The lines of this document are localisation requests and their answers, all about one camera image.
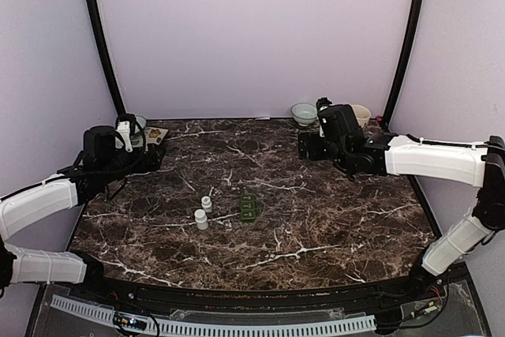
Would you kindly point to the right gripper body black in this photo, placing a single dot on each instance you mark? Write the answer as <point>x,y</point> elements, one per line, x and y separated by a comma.
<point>316,151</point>

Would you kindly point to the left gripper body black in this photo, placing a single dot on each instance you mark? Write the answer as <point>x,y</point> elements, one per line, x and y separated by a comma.
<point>140,166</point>

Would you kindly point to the green weekly pill organizer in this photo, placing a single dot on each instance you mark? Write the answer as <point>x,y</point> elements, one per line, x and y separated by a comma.
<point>248,208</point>

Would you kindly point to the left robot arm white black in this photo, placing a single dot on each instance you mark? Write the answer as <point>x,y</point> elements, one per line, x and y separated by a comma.
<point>109,154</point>

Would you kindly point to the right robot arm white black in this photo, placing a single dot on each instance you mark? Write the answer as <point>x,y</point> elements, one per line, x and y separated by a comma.
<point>479,164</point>

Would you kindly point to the pale green bowl left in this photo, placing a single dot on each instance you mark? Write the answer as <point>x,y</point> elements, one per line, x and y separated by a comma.
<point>139,128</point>

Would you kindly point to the pale green bowl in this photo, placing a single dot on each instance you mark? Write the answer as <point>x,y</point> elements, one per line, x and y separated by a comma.
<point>139,128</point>
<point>304,114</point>

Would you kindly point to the patterned coaster under bowl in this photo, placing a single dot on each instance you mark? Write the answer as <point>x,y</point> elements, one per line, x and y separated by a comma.
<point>155,135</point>

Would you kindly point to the pale green bowl right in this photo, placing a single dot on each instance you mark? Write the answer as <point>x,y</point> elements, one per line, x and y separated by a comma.
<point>304,114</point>

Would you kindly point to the cream ceramic mug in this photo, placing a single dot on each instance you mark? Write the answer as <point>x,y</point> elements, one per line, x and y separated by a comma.
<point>362,114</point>

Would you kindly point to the white pill bottle front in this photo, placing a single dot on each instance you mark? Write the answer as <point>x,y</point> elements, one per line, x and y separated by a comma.
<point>201,219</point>

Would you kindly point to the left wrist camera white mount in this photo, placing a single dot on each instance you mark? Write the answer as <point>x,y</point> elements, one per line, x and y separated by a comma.
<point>125,127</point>

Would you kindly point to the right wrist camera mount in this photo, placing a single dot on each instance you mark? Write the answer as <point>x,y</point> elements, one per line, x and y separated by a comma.
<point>322,104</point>

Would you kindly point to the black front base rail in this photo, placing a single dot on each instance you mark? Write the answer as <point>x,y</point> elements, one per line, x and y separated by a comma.
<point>381,295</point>

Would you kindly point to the white slotted cable duct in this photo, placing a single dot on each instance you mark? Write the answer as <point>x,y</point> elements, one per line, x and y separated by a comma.
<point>132,324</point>

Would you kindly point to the left black frame post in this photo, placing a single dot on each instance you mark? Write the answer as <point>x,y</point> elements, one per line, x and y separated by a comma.
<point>104,56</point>

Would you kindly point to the black frame post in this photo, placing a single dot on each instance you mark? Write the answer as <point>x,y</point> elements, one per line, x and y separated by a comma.
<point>403,62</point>
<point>104,56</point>

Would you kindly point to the right black frame post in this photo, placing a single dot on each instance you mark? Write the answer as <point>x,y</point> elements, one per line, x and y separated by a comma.
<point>403,62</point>

